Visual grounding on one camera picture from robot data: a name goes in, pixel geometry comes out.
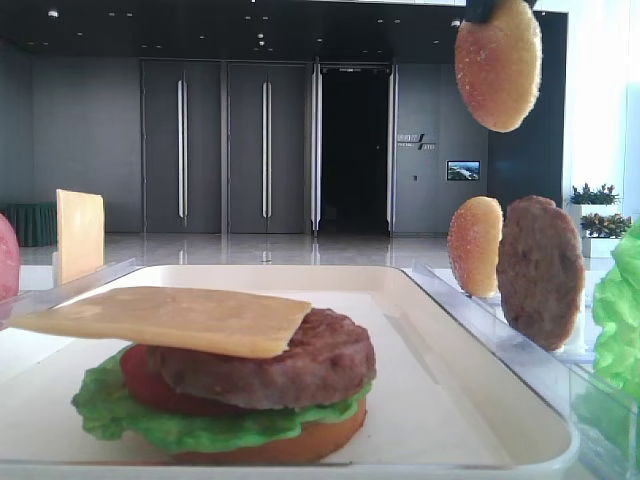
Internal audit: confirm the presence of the cream rectangular serving tray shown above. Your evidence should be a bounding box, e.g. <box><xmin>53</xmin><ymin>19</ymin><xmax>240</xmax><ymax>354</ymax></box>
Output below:
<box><xmin>1</xmin><ymin>265</ymin><xmax>580</xmax><ymax>479</ymax></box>

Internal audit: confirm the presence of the long clear rail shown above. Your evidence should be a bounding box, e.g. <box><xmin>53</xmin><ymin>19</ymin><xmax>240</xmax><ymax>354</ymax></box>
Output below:
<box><xmin>1</xmin><ymin>258</ymin><xmax>141</xmax><ymax>330</ymax></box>
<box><xmin>404</xmin><ymin>263</ymin><xmax>639</xmax><ymax>479</ymax></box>

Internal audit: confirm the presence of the white planter with flowers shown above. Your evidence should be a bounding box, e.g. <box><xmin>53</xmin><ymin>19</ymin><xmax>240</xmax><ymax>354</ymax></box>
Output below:
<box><xmin>568</xmin><ymin>183</ymin><xmax>632</xmax><ymax>258</ymax></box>

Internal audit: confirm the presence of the orange cheese slice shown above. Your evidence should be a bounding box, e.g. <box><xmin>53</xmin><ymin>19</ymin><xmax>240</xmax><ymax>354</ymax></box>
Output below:
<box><xmin>56</xmin><ymin>189</ymin><xmax>105</xmax><ymax>284</ymax></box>
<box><xmin>9</xmin><ymin>286</ymin><xmax>312</xmax><ymax>359</ymax></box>

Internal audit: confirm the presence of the left long clear rail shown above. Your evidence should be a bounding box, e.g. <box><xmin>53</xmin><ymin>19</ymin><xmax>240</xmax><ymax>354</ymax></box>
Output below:
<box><xmin>1</xmin><ymin>258</ymin><xmax>141</xmax><ymax>330</ymax></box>

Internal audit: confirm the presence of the red tomato slice on burger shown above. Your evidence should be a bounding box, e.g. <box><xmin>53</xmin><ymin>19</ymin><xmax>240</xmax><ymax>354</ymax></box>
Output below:
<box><xmin>120</xmin><ymin>344</ymin><xmax>253</xmax><ymax>416</ymax></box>

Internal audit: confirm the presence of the small wall display screen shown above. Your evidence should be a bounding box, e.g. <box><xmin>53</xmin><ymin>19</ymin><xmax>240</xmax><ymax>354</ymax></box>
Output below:
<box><xmin>446</xmin><ymin>160</ymin><xmax>481</xmax><ymax>181</ymax></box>

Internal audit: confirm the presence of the brown meat patty on burger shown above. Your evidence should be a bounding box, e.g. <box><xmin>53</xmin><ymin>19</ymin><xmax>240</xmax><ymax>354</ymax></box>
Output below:
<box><xmin>146</xmin><ymin>308</ymin><xmax>376</xmax><ymax>410</ymax></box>

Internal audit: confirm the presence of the right long clear rail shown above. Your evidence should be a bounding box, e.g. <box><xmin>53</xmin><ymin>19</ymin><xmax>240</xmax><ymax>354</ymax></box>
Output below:
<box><xmin>404</xmin><ymin>263</ymin><xmax>639</xmax><ymax>479</ymax></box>

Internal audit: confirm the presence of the green draped table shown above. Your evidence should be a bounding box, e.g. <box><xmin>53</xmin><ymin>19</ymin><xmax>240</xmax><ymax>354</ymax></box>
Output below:
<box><xmin>1</xmin><ymin>202</ymin><xmax>57</xmax><ymax>247</ymax></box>

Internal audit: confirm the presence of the golden bun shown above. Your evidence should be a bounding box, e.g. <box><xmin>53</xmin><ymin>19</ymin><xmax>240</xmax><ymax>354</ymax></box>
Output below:
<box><xmin>455</xmin><ymin>0</ymin><xmax>542</xmax><ymax>133</ymax></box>
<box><xmin>447</xmin><ymin>196</ymin><xmax>503</xmax><ymax>298</ymax></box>

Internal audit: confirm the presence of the standing red tomato slice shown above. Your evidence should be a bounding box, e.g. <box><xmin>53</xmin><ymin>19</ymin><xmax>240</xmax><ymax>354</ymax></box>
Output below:
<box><xmin>0</xmin><ymin>215</ymin><xmax>21</xmax><ymax>301</ymax></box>

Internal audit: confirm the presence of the grey double door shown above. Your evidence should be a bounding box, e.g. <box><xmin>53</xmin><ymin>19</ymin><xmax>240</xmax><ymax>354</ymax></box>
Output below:
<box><xmin>141</xmin><ymin>60</ymin><xmax>310</xmax><ymax>234</ymax></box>

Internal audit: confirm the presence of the bottom bun on tray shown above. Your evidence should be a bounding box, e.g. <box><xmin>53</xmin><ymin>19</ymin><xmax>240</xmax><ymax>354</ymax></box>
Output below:
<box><xmin>172</xmin><ymin>398</ymin><xmax>367</xmax><ymax>465</ymax></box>

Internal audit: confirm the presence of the standing brown meat patty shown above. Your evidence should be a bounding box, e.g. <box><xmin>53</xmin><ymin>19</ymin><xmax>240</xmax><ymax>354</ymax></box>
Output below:
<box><xmin>496</xmin><ymin>195</ymin><xmax>585</xmax><ymax>351</ymax></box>

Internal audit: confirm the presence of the standing green lettuce leaf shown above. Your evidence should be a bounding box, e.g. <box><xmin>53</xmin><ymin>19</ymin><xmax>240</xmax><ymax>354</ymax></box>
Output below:
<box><xmin>574</xmin><ymin>223</ymin><xmax>639</xmax><ymax>449</ymax></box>

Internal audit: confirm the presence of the green lettuce leaf on burger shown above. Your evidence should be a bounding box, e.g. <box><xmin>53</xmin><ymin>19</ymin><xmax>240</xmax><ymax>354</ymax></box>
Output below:
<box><xmin>71</xmin><ymin>346</ymin><xmax>372</xmax><ymax>454</ymax></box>

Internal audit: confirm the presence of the standing orange cheese slice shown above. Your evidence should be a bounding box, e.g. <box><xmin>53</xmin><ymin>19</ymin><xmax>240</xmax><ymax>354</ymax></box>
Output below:
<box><xmin>56</xmin><ymin>189</ymin><xmax>105</xmax><ymax>284</ymax></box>

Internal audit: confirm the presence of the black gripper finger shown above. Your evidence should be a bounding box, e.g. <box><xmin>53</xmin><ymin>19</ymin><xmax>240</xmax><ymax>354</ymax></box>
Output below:
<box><xmin>464</xmin><ymin>0</ymin><xmax>498</xmax><ymax>24</ymax></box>

